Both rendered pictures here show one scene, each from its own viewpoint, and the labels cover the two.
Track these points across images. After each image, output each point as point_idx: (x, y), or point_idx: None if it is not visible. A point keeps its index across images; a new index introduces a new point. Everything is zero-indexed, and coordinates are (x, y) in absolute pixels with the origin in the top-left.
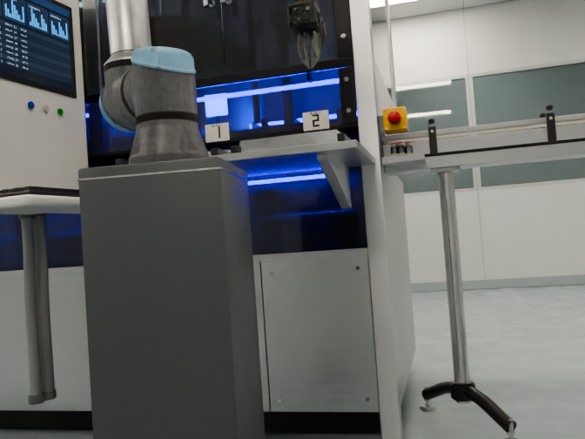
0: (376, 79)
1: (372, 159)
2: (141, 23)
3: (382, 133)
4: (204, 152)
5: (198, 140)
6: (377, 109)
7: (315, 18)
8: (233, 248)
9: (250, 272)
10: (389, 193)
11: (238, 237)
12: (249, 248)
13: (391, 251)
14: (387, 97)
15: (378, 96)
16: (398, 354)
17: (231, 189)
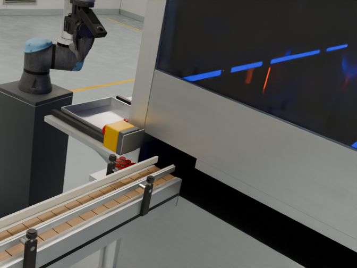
0: (156, 92)
1: (104, 154)
2: (62, 24)
3: (139, 147)
4: (20, 84)
5: (22, 80)
6: (137, 120)
7: (63, 29)
8: (3, 120)
9: (25, 141)
10: (174, 224)
11: (11, 120)
12: (26, 132)
13: (139, 260)
14: (290, 137)
15: (158, 111)
16: None
17: (6, 100)
